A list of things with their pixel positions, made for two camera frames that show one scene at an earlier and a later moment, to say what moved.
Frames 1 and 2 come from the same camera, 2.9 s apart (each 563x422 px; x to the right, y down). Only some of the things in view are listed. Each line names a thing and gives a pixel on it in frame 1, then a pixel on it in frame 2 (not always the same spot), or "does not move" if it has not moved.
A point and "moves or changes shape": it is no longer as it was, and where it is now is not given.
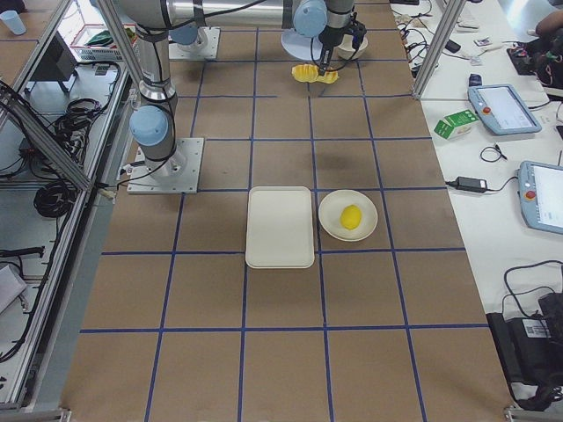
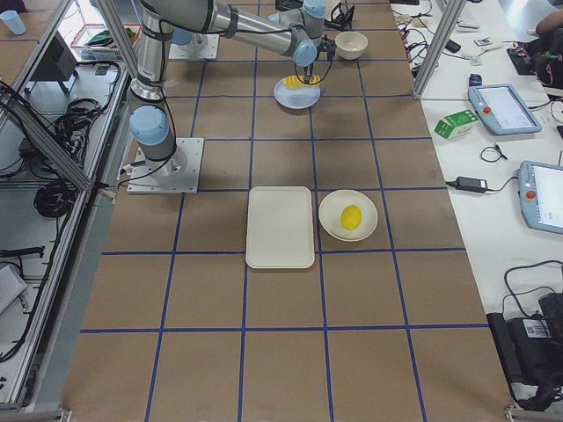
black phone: [452, 47] does not move
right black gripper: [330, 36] to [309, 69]
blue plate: [297, 44] moves or changes shape
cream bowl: [346, 50] does not move
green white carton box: [456, 125] does not move
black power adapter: [469, 184] does not move
